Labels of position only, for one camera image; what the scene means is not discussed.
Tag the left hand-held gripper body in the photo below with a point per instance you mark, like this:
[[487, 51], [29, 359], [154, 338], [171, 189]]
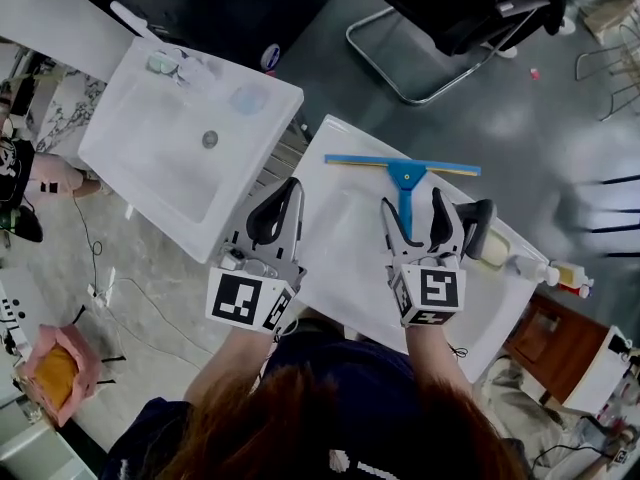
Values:
[[232, 300]]

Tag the black faucet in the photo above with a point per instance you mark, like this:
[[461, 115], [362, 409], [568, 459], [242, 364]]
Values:
[[480, 223]]

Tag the white sink basin, dark stand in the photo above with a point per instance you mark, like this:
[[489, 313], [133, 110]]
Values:
[[350, 248]]

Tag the person's dark blue clothing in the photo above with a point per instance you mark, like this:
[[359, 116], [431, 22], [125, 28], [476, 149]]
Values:
[[360, 368]]

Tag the small red item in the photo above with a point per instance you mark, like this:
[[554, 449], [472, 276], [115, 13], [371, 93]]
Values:
[[575, 290]]

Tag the white sink basin, chrome stand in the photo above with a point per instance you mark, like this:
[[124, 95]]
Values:
[[165, 158]]

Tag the black side chair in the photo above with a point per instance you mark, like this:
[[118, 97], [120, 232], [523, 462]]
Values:
[[610, 213]]

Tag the white tall panel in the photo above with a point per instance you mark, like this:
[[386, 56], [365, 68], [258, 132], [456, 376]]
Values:
[[55, 18]]

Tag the yellow liquid bottle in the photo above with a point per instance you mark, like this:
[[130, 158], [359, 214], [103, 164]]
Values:
[[572, 274]]

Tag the brown wooden cabinet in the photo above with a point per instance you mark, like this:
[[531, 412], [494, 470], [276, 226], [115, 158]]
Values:
[[555, 348]]

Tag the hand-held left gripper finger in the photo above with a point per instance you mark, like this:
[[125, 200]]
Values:
[[265, 213], [295, 228]]

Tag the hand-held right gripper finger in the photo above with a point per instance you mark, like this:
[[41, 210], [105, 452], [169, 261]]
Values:
[[395, 240], [447, 228]]

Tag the clear pump soap bottle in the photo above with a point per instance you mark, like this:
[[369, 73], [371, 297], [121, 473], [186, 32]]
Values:
[[532, 269]]

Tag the light grey fabric heap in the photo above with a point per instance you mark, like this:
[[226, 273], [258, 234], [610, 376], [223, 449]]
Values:
[[525, 418]]

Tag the black chair with chrome frame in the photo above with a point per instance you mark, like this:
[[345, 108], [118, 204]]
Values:
[[410, 68]]

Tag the marble patterned slab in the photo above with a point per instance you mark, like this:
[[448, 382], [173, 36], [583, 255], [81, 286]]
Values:
[[70, 108]]

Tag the white power strip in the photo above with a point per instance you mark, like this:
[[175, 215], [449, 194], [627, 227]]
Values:
[[101, 288]]

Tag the black tall cabinet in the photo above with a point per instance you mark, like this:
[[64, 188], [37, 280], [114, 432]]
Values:
[[210, 8]]

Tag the small white sink basin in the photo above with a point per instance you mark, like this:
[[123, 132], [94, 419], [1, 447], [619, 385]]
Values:
[[600, 373]]

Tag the person's right forearm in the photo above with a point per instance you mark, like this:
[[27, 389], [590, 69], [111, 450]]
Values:
[[435, 358]]

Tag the person's left forearm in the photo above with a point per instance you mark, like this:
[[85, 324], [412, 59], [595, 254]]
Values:
[[230, 363]]

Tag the blue squeegee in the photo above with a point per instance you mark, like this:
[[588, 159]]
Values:
[[407, 178]]

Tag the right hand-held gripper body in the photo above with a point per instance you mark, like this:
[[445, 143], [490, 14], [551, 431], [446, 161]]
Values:
[[435, 293]]

